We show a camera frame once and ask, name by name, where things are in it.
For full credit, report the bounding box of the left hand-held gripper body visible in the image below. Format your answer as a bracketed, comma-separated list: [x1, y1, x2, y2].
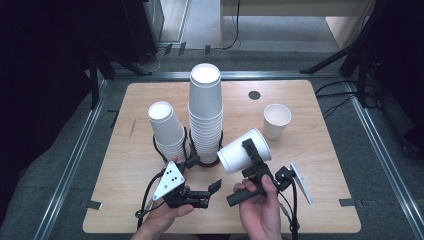
[153, 160, 214, 210]

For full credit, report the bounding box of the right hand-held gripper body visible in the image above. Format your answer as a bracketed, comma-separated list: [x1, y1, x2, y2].
[225, 162, 314, 208]

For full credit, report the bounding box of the black wire cup holder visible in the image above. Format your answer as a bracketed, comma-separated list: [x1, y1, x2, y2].
[152, 126, 225, 169]

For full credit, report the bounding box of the white paper cup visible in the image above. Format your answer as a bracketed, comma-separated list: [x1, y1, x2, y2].
[216, 127, 273, 176]
[263, 103, 293, 141]

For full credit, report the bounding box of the tall stack of white cups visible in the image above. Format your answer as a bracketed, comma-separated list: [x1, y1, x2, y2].
[187, 63, 224, 165]

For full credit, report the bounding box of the person's left hand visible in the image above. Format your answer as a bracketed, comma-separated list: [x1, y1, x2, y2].
[129, 156, 195, 240]

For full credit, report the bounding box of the person's right hand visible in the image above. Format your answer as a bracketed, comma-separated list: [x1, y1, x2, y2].
[233, 174, 284, 240]

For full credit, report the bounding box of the short stack of white cups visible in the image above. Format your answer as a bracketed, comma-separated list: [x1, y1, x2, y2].
[147, 101, 192, 164]

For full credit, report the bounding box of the black tripod stand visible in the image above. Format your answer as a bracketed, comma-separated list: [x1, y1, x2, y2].
[299, 0, 381, 109]
[88, 49, 154, 111]

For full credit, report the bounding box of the black cabinet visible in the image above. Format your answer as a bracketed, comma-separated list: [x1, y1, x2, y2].
[121, 0, 164, 64]

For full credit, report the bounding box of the light wooden cabinet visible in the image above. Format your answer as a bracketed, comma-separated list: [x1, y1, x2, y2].
[219, 0, 378, 51]

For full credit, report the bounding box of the black curtain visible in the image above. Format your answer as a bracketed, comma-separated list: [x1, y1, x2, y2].
[366, 0, 424, 159]
[0, 0, 126, 221]

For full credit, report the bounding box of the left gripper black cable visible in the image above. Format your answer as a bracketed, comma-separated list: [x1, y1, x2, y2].
[134, 171, 168, 231]

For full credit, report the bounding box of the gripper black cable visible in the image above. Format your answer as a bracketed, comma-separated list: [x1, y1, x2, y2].
[278, 179, 301, 240]
[134, 171, 168, 231]

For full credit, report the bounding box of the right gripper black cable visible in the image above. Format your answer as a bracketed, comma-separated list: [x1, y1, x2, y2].
[278, 179, 301, 240]

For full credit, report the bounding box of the black floor cable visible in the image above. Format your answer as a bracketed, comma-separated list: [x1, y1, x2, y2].
[314, 79, 361, 98]
[321, 94, 358, 120]

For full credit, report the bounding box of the aluminium frame rail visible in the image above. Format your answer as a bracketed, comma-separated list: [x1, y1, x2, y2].
[344, 79, 424, 239]
[33, 79, 111, 240]

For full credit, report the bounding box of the white floor cable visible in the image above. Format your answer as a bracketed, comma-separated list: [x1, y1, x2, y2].
[136, 46, 168, 75]

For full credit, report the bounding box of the black power cable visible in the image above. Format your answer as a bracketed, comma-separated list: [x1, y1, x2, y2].
[221, 0, 242, 51]

